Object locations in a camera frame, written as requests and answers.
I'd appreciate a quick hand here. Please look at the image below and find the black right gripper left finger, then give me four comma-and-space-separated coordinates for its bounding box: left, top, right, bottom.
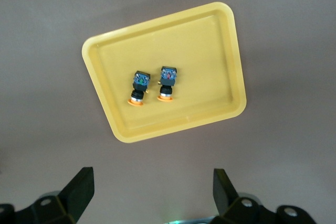
15, 166, 95, 224

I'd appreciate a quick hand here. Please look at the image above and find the brown table cover mat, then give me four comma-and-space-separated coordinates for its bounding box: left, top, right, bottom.
0, 0, 336, 224

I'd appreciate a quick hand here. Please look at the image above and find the yellow push button switch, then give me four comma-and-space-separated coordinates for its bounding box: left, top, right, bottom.
156, 66, 179, 103
127, 70, 151, 108

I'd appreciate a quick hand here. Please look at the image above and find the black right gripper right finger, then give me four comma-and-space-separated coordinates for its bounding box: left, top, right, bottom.
209, 168, 279, 224

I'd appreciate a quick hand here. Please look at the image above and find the yellow plastic tray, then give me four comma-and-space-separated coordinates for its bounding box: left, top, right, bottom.
81, 1, 247, 144

